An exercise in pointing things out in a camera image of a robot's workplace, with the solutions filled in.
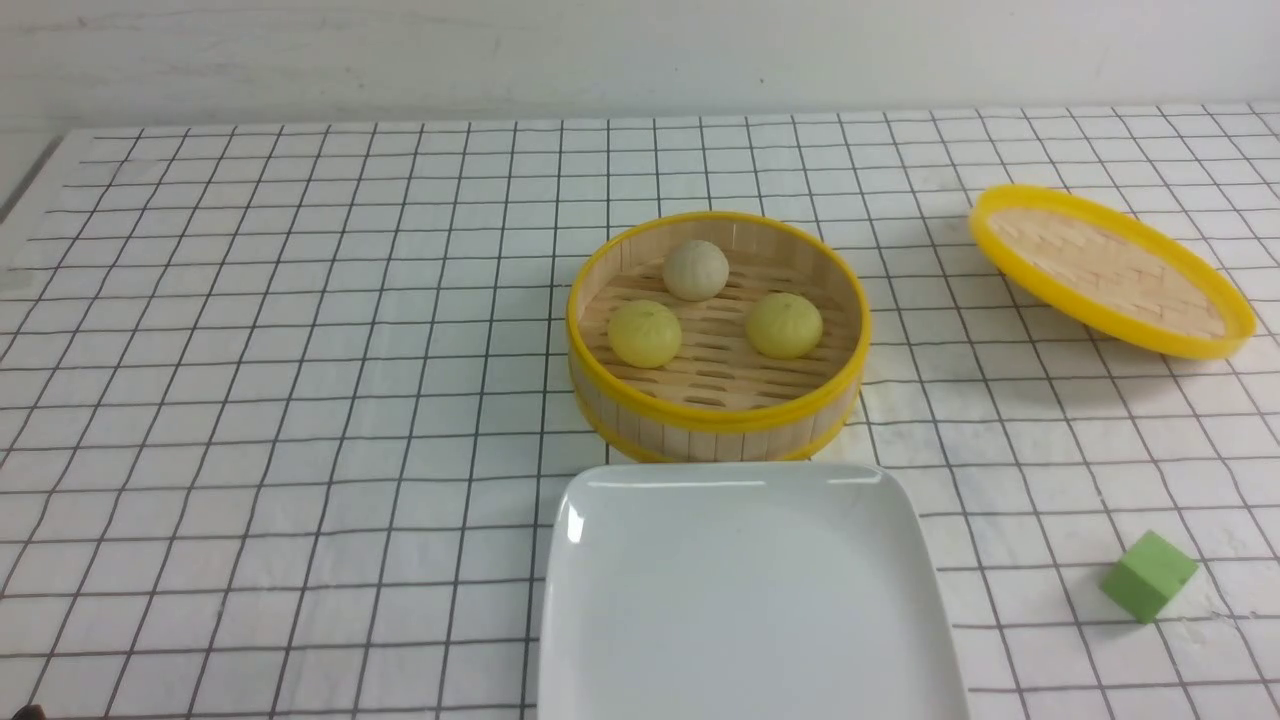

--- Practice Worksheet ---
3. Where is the yellow steamed bun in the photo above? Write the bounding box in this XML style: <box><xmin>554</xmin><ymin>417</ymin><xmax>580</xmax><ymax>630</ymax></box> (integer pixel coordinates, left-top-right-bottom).
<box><xmin>745</xmin><ymin>292</ymin><xmax>824</xmax><ymax>360</ymax></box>
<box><xmin>605</xmin><ymin>300</ymin><xmax>684</xmax><ymax>369</ymax></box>

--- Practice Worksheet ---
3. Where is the white steamed bun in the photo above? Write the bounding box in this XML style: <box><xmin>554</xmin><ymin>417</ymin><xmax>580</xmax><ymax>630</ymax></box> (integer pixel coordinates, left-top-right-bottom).
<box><xmin>662</xmin><ymin>240</ymin><xmax>730</xmax><ymax>302</ymax></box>

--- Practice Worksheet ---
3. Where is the white square plate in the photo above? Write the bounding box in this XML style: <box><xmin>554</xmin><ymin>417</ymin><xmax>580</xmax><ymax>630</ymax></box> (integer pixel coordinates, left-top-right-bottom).
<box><xmin>538</xmin><ymin>462</ymin><xmax>970</xmax><ymax>719</ymax></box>

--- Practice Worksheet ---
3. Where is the yellow rimmed bamboo steamer basket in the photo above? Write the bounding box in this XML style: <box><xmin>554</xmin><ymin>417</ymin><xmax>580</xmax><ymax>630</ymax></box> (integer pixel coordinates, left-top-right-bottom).
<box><xmin>564</xmin><ymin>211</ymin><xmax>872</xmax><ymax>462</ymax></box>

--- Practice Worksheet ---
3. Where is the white grid tablecloth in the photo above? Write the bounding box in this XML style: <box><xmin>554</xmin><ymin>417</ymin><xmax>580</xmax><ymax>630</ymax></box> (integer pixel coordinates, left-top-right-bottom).
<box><xmin>1</xmin><ymin>102</ymin><xmax>1279</xmax><ymax>719</ymax></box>

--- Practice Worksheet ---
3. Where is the yellow rimmed bamboo steamer lid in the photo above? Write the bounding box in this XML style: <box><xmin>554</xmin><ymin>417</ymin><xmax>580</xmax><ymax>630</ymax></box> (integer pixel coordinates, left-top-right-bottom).
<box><xmin>969</xmin><ymin>184</ymin><xmax>1257</xmax><ymax>360</ymax></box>

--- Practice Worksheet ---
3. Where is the green foam cube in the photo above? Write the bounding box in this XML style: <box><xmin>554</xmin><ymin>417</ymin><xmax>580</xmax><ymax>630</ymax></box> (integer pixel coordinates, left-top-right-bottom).
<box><xmin>1100</xmin><ymin>530</ymin><xmax>1199</xmax><ymax>624</ymax></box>

